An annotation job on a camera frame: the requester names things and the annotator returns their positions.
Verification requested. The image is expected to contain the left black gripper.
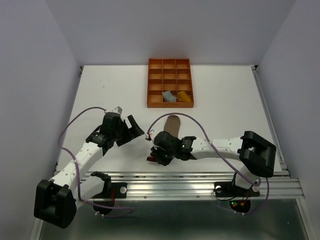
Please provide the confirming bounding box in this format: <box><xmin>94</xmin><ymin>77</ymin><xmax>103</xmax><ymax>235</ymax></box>
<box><xmin>112</xmin><ymin>115</ymin><xmax>144</xmax><ymax>146</ymax></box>

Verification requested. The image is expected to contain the taupe maroon-cuffed sock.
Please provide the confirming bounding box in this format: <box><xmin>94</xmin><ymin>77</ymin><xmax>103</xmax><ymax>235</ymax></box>
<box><xmin>146</xmin><ymin>115</ymin><xmax>181</xmax><ymax>166</ymax></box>

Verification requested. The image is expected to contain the grey striped sock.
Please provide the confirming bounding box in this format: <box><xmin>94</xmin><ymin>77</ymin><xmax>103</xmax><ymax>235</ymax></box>
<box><xmin>162</xmin><ymin>90</ymin><xmax>177</xmax><ymax>103</ymax></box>

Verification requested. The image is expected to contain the mustard yellow sock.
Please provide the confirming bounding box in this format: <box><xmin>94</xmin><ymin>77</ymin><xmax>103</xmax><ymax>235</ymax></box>
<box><xmin>177</xmin><ymin>91</ymin><xmax>192</xmax><ymax>103</ymax></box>

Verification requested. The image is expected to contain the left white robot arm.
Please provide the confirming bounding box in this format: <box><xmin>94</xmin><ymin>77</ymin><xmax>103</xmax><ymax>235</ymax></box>
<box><xmin>33</xmin><ymin>111</ymin><xmax>144</xmax><ymax>229</ymax></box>

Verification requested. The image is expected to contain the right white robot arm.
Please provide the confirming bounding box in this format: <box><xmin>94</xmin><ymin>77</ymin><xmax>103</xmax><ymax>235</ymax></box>
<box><xmin>146</xmin><ymin>130</ymin><xmax>277</xmax><ymax>195</ymax></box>

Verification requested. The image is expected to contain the orange compartment tray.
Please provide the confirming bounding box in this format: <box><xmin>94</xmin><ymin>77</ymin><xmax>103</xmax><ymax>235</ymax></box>
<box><xmin>146</xmin><ymin>58</ymin><xmax>195</xmax><ymax>108</ymax></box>

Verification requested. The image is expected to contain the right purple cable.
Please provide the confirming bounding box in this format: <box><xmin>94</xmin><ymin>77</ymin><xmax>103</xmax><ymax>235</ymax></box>
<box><xmin>146</xmin><ymin>112</ymin><xmax>270</xmax><ymax>217</ymax></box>

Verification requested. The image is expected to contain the purple cable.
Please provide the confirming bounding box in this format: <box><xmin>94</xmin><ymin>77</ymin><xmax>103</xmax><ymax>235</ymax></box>
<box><xmin>146</xmin><ymin>112</ymin><xmax>270</xmax><ymax>217</ymax></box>
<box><xmin>57</xmin><ymin>106</ymin><xmax>135</xmax><ymax>218</ymax></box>

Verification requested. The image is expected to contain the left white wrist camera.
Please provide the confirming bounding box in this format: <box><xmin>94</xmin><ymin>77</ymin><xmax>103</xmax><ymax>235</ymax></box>
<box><xmin>111</xmin><ymin>106</ymin><xmax>123</xmax><ymax>116</ymax></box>

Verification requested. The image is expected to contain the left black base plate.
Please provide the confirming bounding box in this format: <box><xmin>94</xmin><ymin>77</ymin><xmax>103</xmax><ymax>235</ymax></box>
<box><xmin>81</xmin><ymin>181</ymin><xmax>128</xmax><ymax>200</ymax></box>

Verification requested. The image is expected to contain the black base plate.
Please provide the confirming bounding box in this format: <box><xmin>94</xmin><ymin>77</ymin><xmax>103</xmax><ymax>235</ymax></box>
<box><xmin>81</xmin><ymin>181</ymin><xmax>128</xmax><ymax>200</ymax></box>
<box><xmin>213</xmin><ymin>181</ymin><xmax>260</xmax><ymax>198</ymax></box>

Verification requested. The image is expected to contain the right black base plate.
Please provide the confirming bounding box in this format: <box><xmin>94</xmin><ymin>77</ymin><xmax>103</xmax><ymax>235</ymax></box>
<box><xmin>213</xmin><ymin>181</ymin><xmax>260</xmax><ymax>198</ymax></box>

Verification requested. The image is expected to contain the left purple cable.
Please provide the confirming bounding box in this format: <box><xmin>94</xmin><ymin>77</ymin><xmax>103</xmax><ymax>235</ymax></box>
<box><xmin>57</xmin><ymin>106</ymin><xmax>135</xmax><ymax>218</ymax></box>

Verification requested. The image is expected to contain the aluminium rail frame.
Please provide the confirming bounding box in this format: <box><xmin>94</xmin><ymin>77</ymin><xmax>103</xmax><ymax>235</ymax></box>
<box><xmin>29</xmin><ymin>65</ymin><xmax>311</xmax><ymax>240</ymax></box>

